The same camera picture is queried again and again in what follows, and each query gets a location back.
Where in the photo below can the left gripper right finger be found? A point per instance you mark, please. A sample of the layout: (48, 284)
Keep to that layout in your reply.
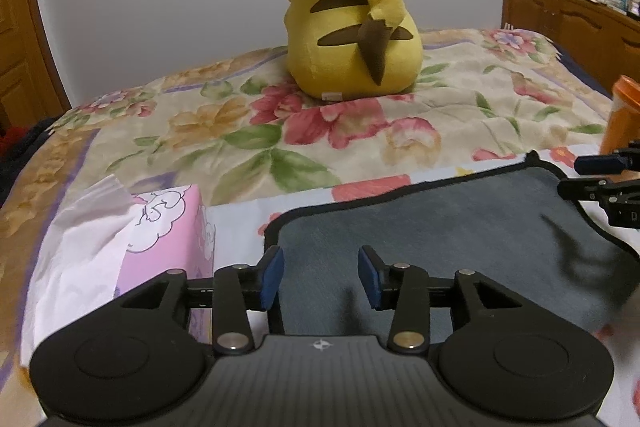
(411, 293)

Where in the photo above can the orange lidded cup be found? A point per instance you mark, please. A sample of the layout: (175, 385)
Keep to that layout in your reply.
(624, 120)

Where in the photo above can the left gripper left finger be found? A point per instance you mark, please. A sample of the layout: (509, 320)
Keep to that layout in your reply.
(230, 294)

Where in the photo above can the floral beige bed blanket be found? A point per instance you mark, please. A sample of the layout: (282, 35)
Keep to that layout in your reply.
(240, 129)

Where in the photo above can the wooden sideboard cabinet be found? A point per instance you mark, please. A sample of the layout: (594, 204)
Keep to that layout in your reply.
(600, 40)

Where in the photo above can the white strawberry print cloth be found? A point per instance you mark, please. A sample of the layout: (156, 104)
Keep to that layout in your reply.
(239, 233)

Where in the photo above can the purple and grey towel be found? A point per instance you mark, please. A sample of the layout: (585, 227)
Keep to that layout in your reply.
(507, 223)

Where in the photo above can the pink tissue pack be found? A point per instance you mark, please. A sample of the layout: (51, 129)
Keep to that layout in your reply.
(107, 242)

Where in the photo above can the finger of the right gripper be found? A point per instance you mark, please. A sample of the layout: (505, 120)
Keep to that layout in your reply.
(619, 161)
(618, 200)

